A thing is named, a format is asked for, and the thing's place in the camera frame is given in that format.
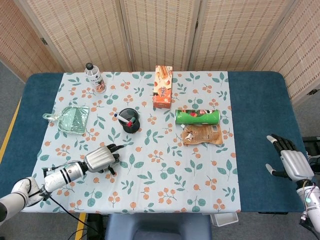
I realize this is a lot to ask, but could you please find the black table base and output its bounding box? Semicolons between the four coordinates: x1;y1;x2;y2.
86;212;106;240

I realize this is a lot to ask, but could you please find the black floor cable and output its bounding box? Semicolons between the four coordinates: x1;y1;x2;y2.
66;226;87;240

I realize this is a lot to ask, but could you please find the blue padded chair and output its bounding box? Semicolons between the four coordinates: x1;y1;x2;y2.
104;212;213;240

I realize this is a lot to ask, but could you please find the floral leaf print tablecloth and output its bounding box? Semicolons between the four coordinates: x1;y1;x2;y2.
19;71;242;214

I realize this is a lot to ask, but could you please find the mint green dustpan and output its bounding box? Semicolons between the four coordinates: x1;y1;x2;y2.
42;105;91;137

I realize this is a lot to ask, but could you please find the white marker with blue cap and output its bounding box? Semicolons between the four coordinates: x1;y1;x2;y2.
113;112;129;124

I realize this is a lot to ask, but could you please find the black pen holder cup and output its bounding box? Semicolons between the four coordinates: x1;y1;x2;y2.
118;107;141;135

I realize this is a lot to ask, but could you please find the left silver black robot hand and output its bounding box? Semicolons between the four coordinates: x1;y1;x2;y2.
83;143;125;174

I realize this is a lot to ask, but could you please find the orange biscuit box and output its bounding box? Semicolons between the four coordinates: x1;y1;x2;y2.
152;65;174;110

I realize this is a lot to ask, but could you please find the bamboo folding screen panel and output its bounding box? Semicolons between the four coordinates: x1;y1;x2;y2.
252;0;320;105
0;0;65;82
119;0;202;72
188;0;302;72
14;0;135;73

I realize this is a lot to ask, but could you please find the green chips can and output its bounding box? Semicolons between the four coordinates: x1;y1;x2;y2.
174;108;222;125

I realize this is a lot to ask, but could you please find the blue felt table cover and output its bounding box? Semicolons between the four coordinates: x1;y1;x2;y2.
0;71;310;214

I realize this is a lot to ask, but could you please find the white plastic box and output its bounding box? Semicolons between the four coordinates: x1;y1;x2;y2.
209;213;240;227

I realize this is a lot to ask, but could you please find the clear plastic drink bottle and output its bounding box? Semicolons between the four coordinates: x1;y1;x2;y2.
84;62;108;95

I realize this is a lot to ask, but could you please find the brown snack pouch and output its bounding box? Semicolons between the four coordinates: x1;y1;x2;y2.
180;124;224;147

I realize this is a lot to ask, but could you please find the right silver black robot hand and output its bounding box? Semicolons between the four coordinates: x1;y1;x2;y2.
266;133;315;182

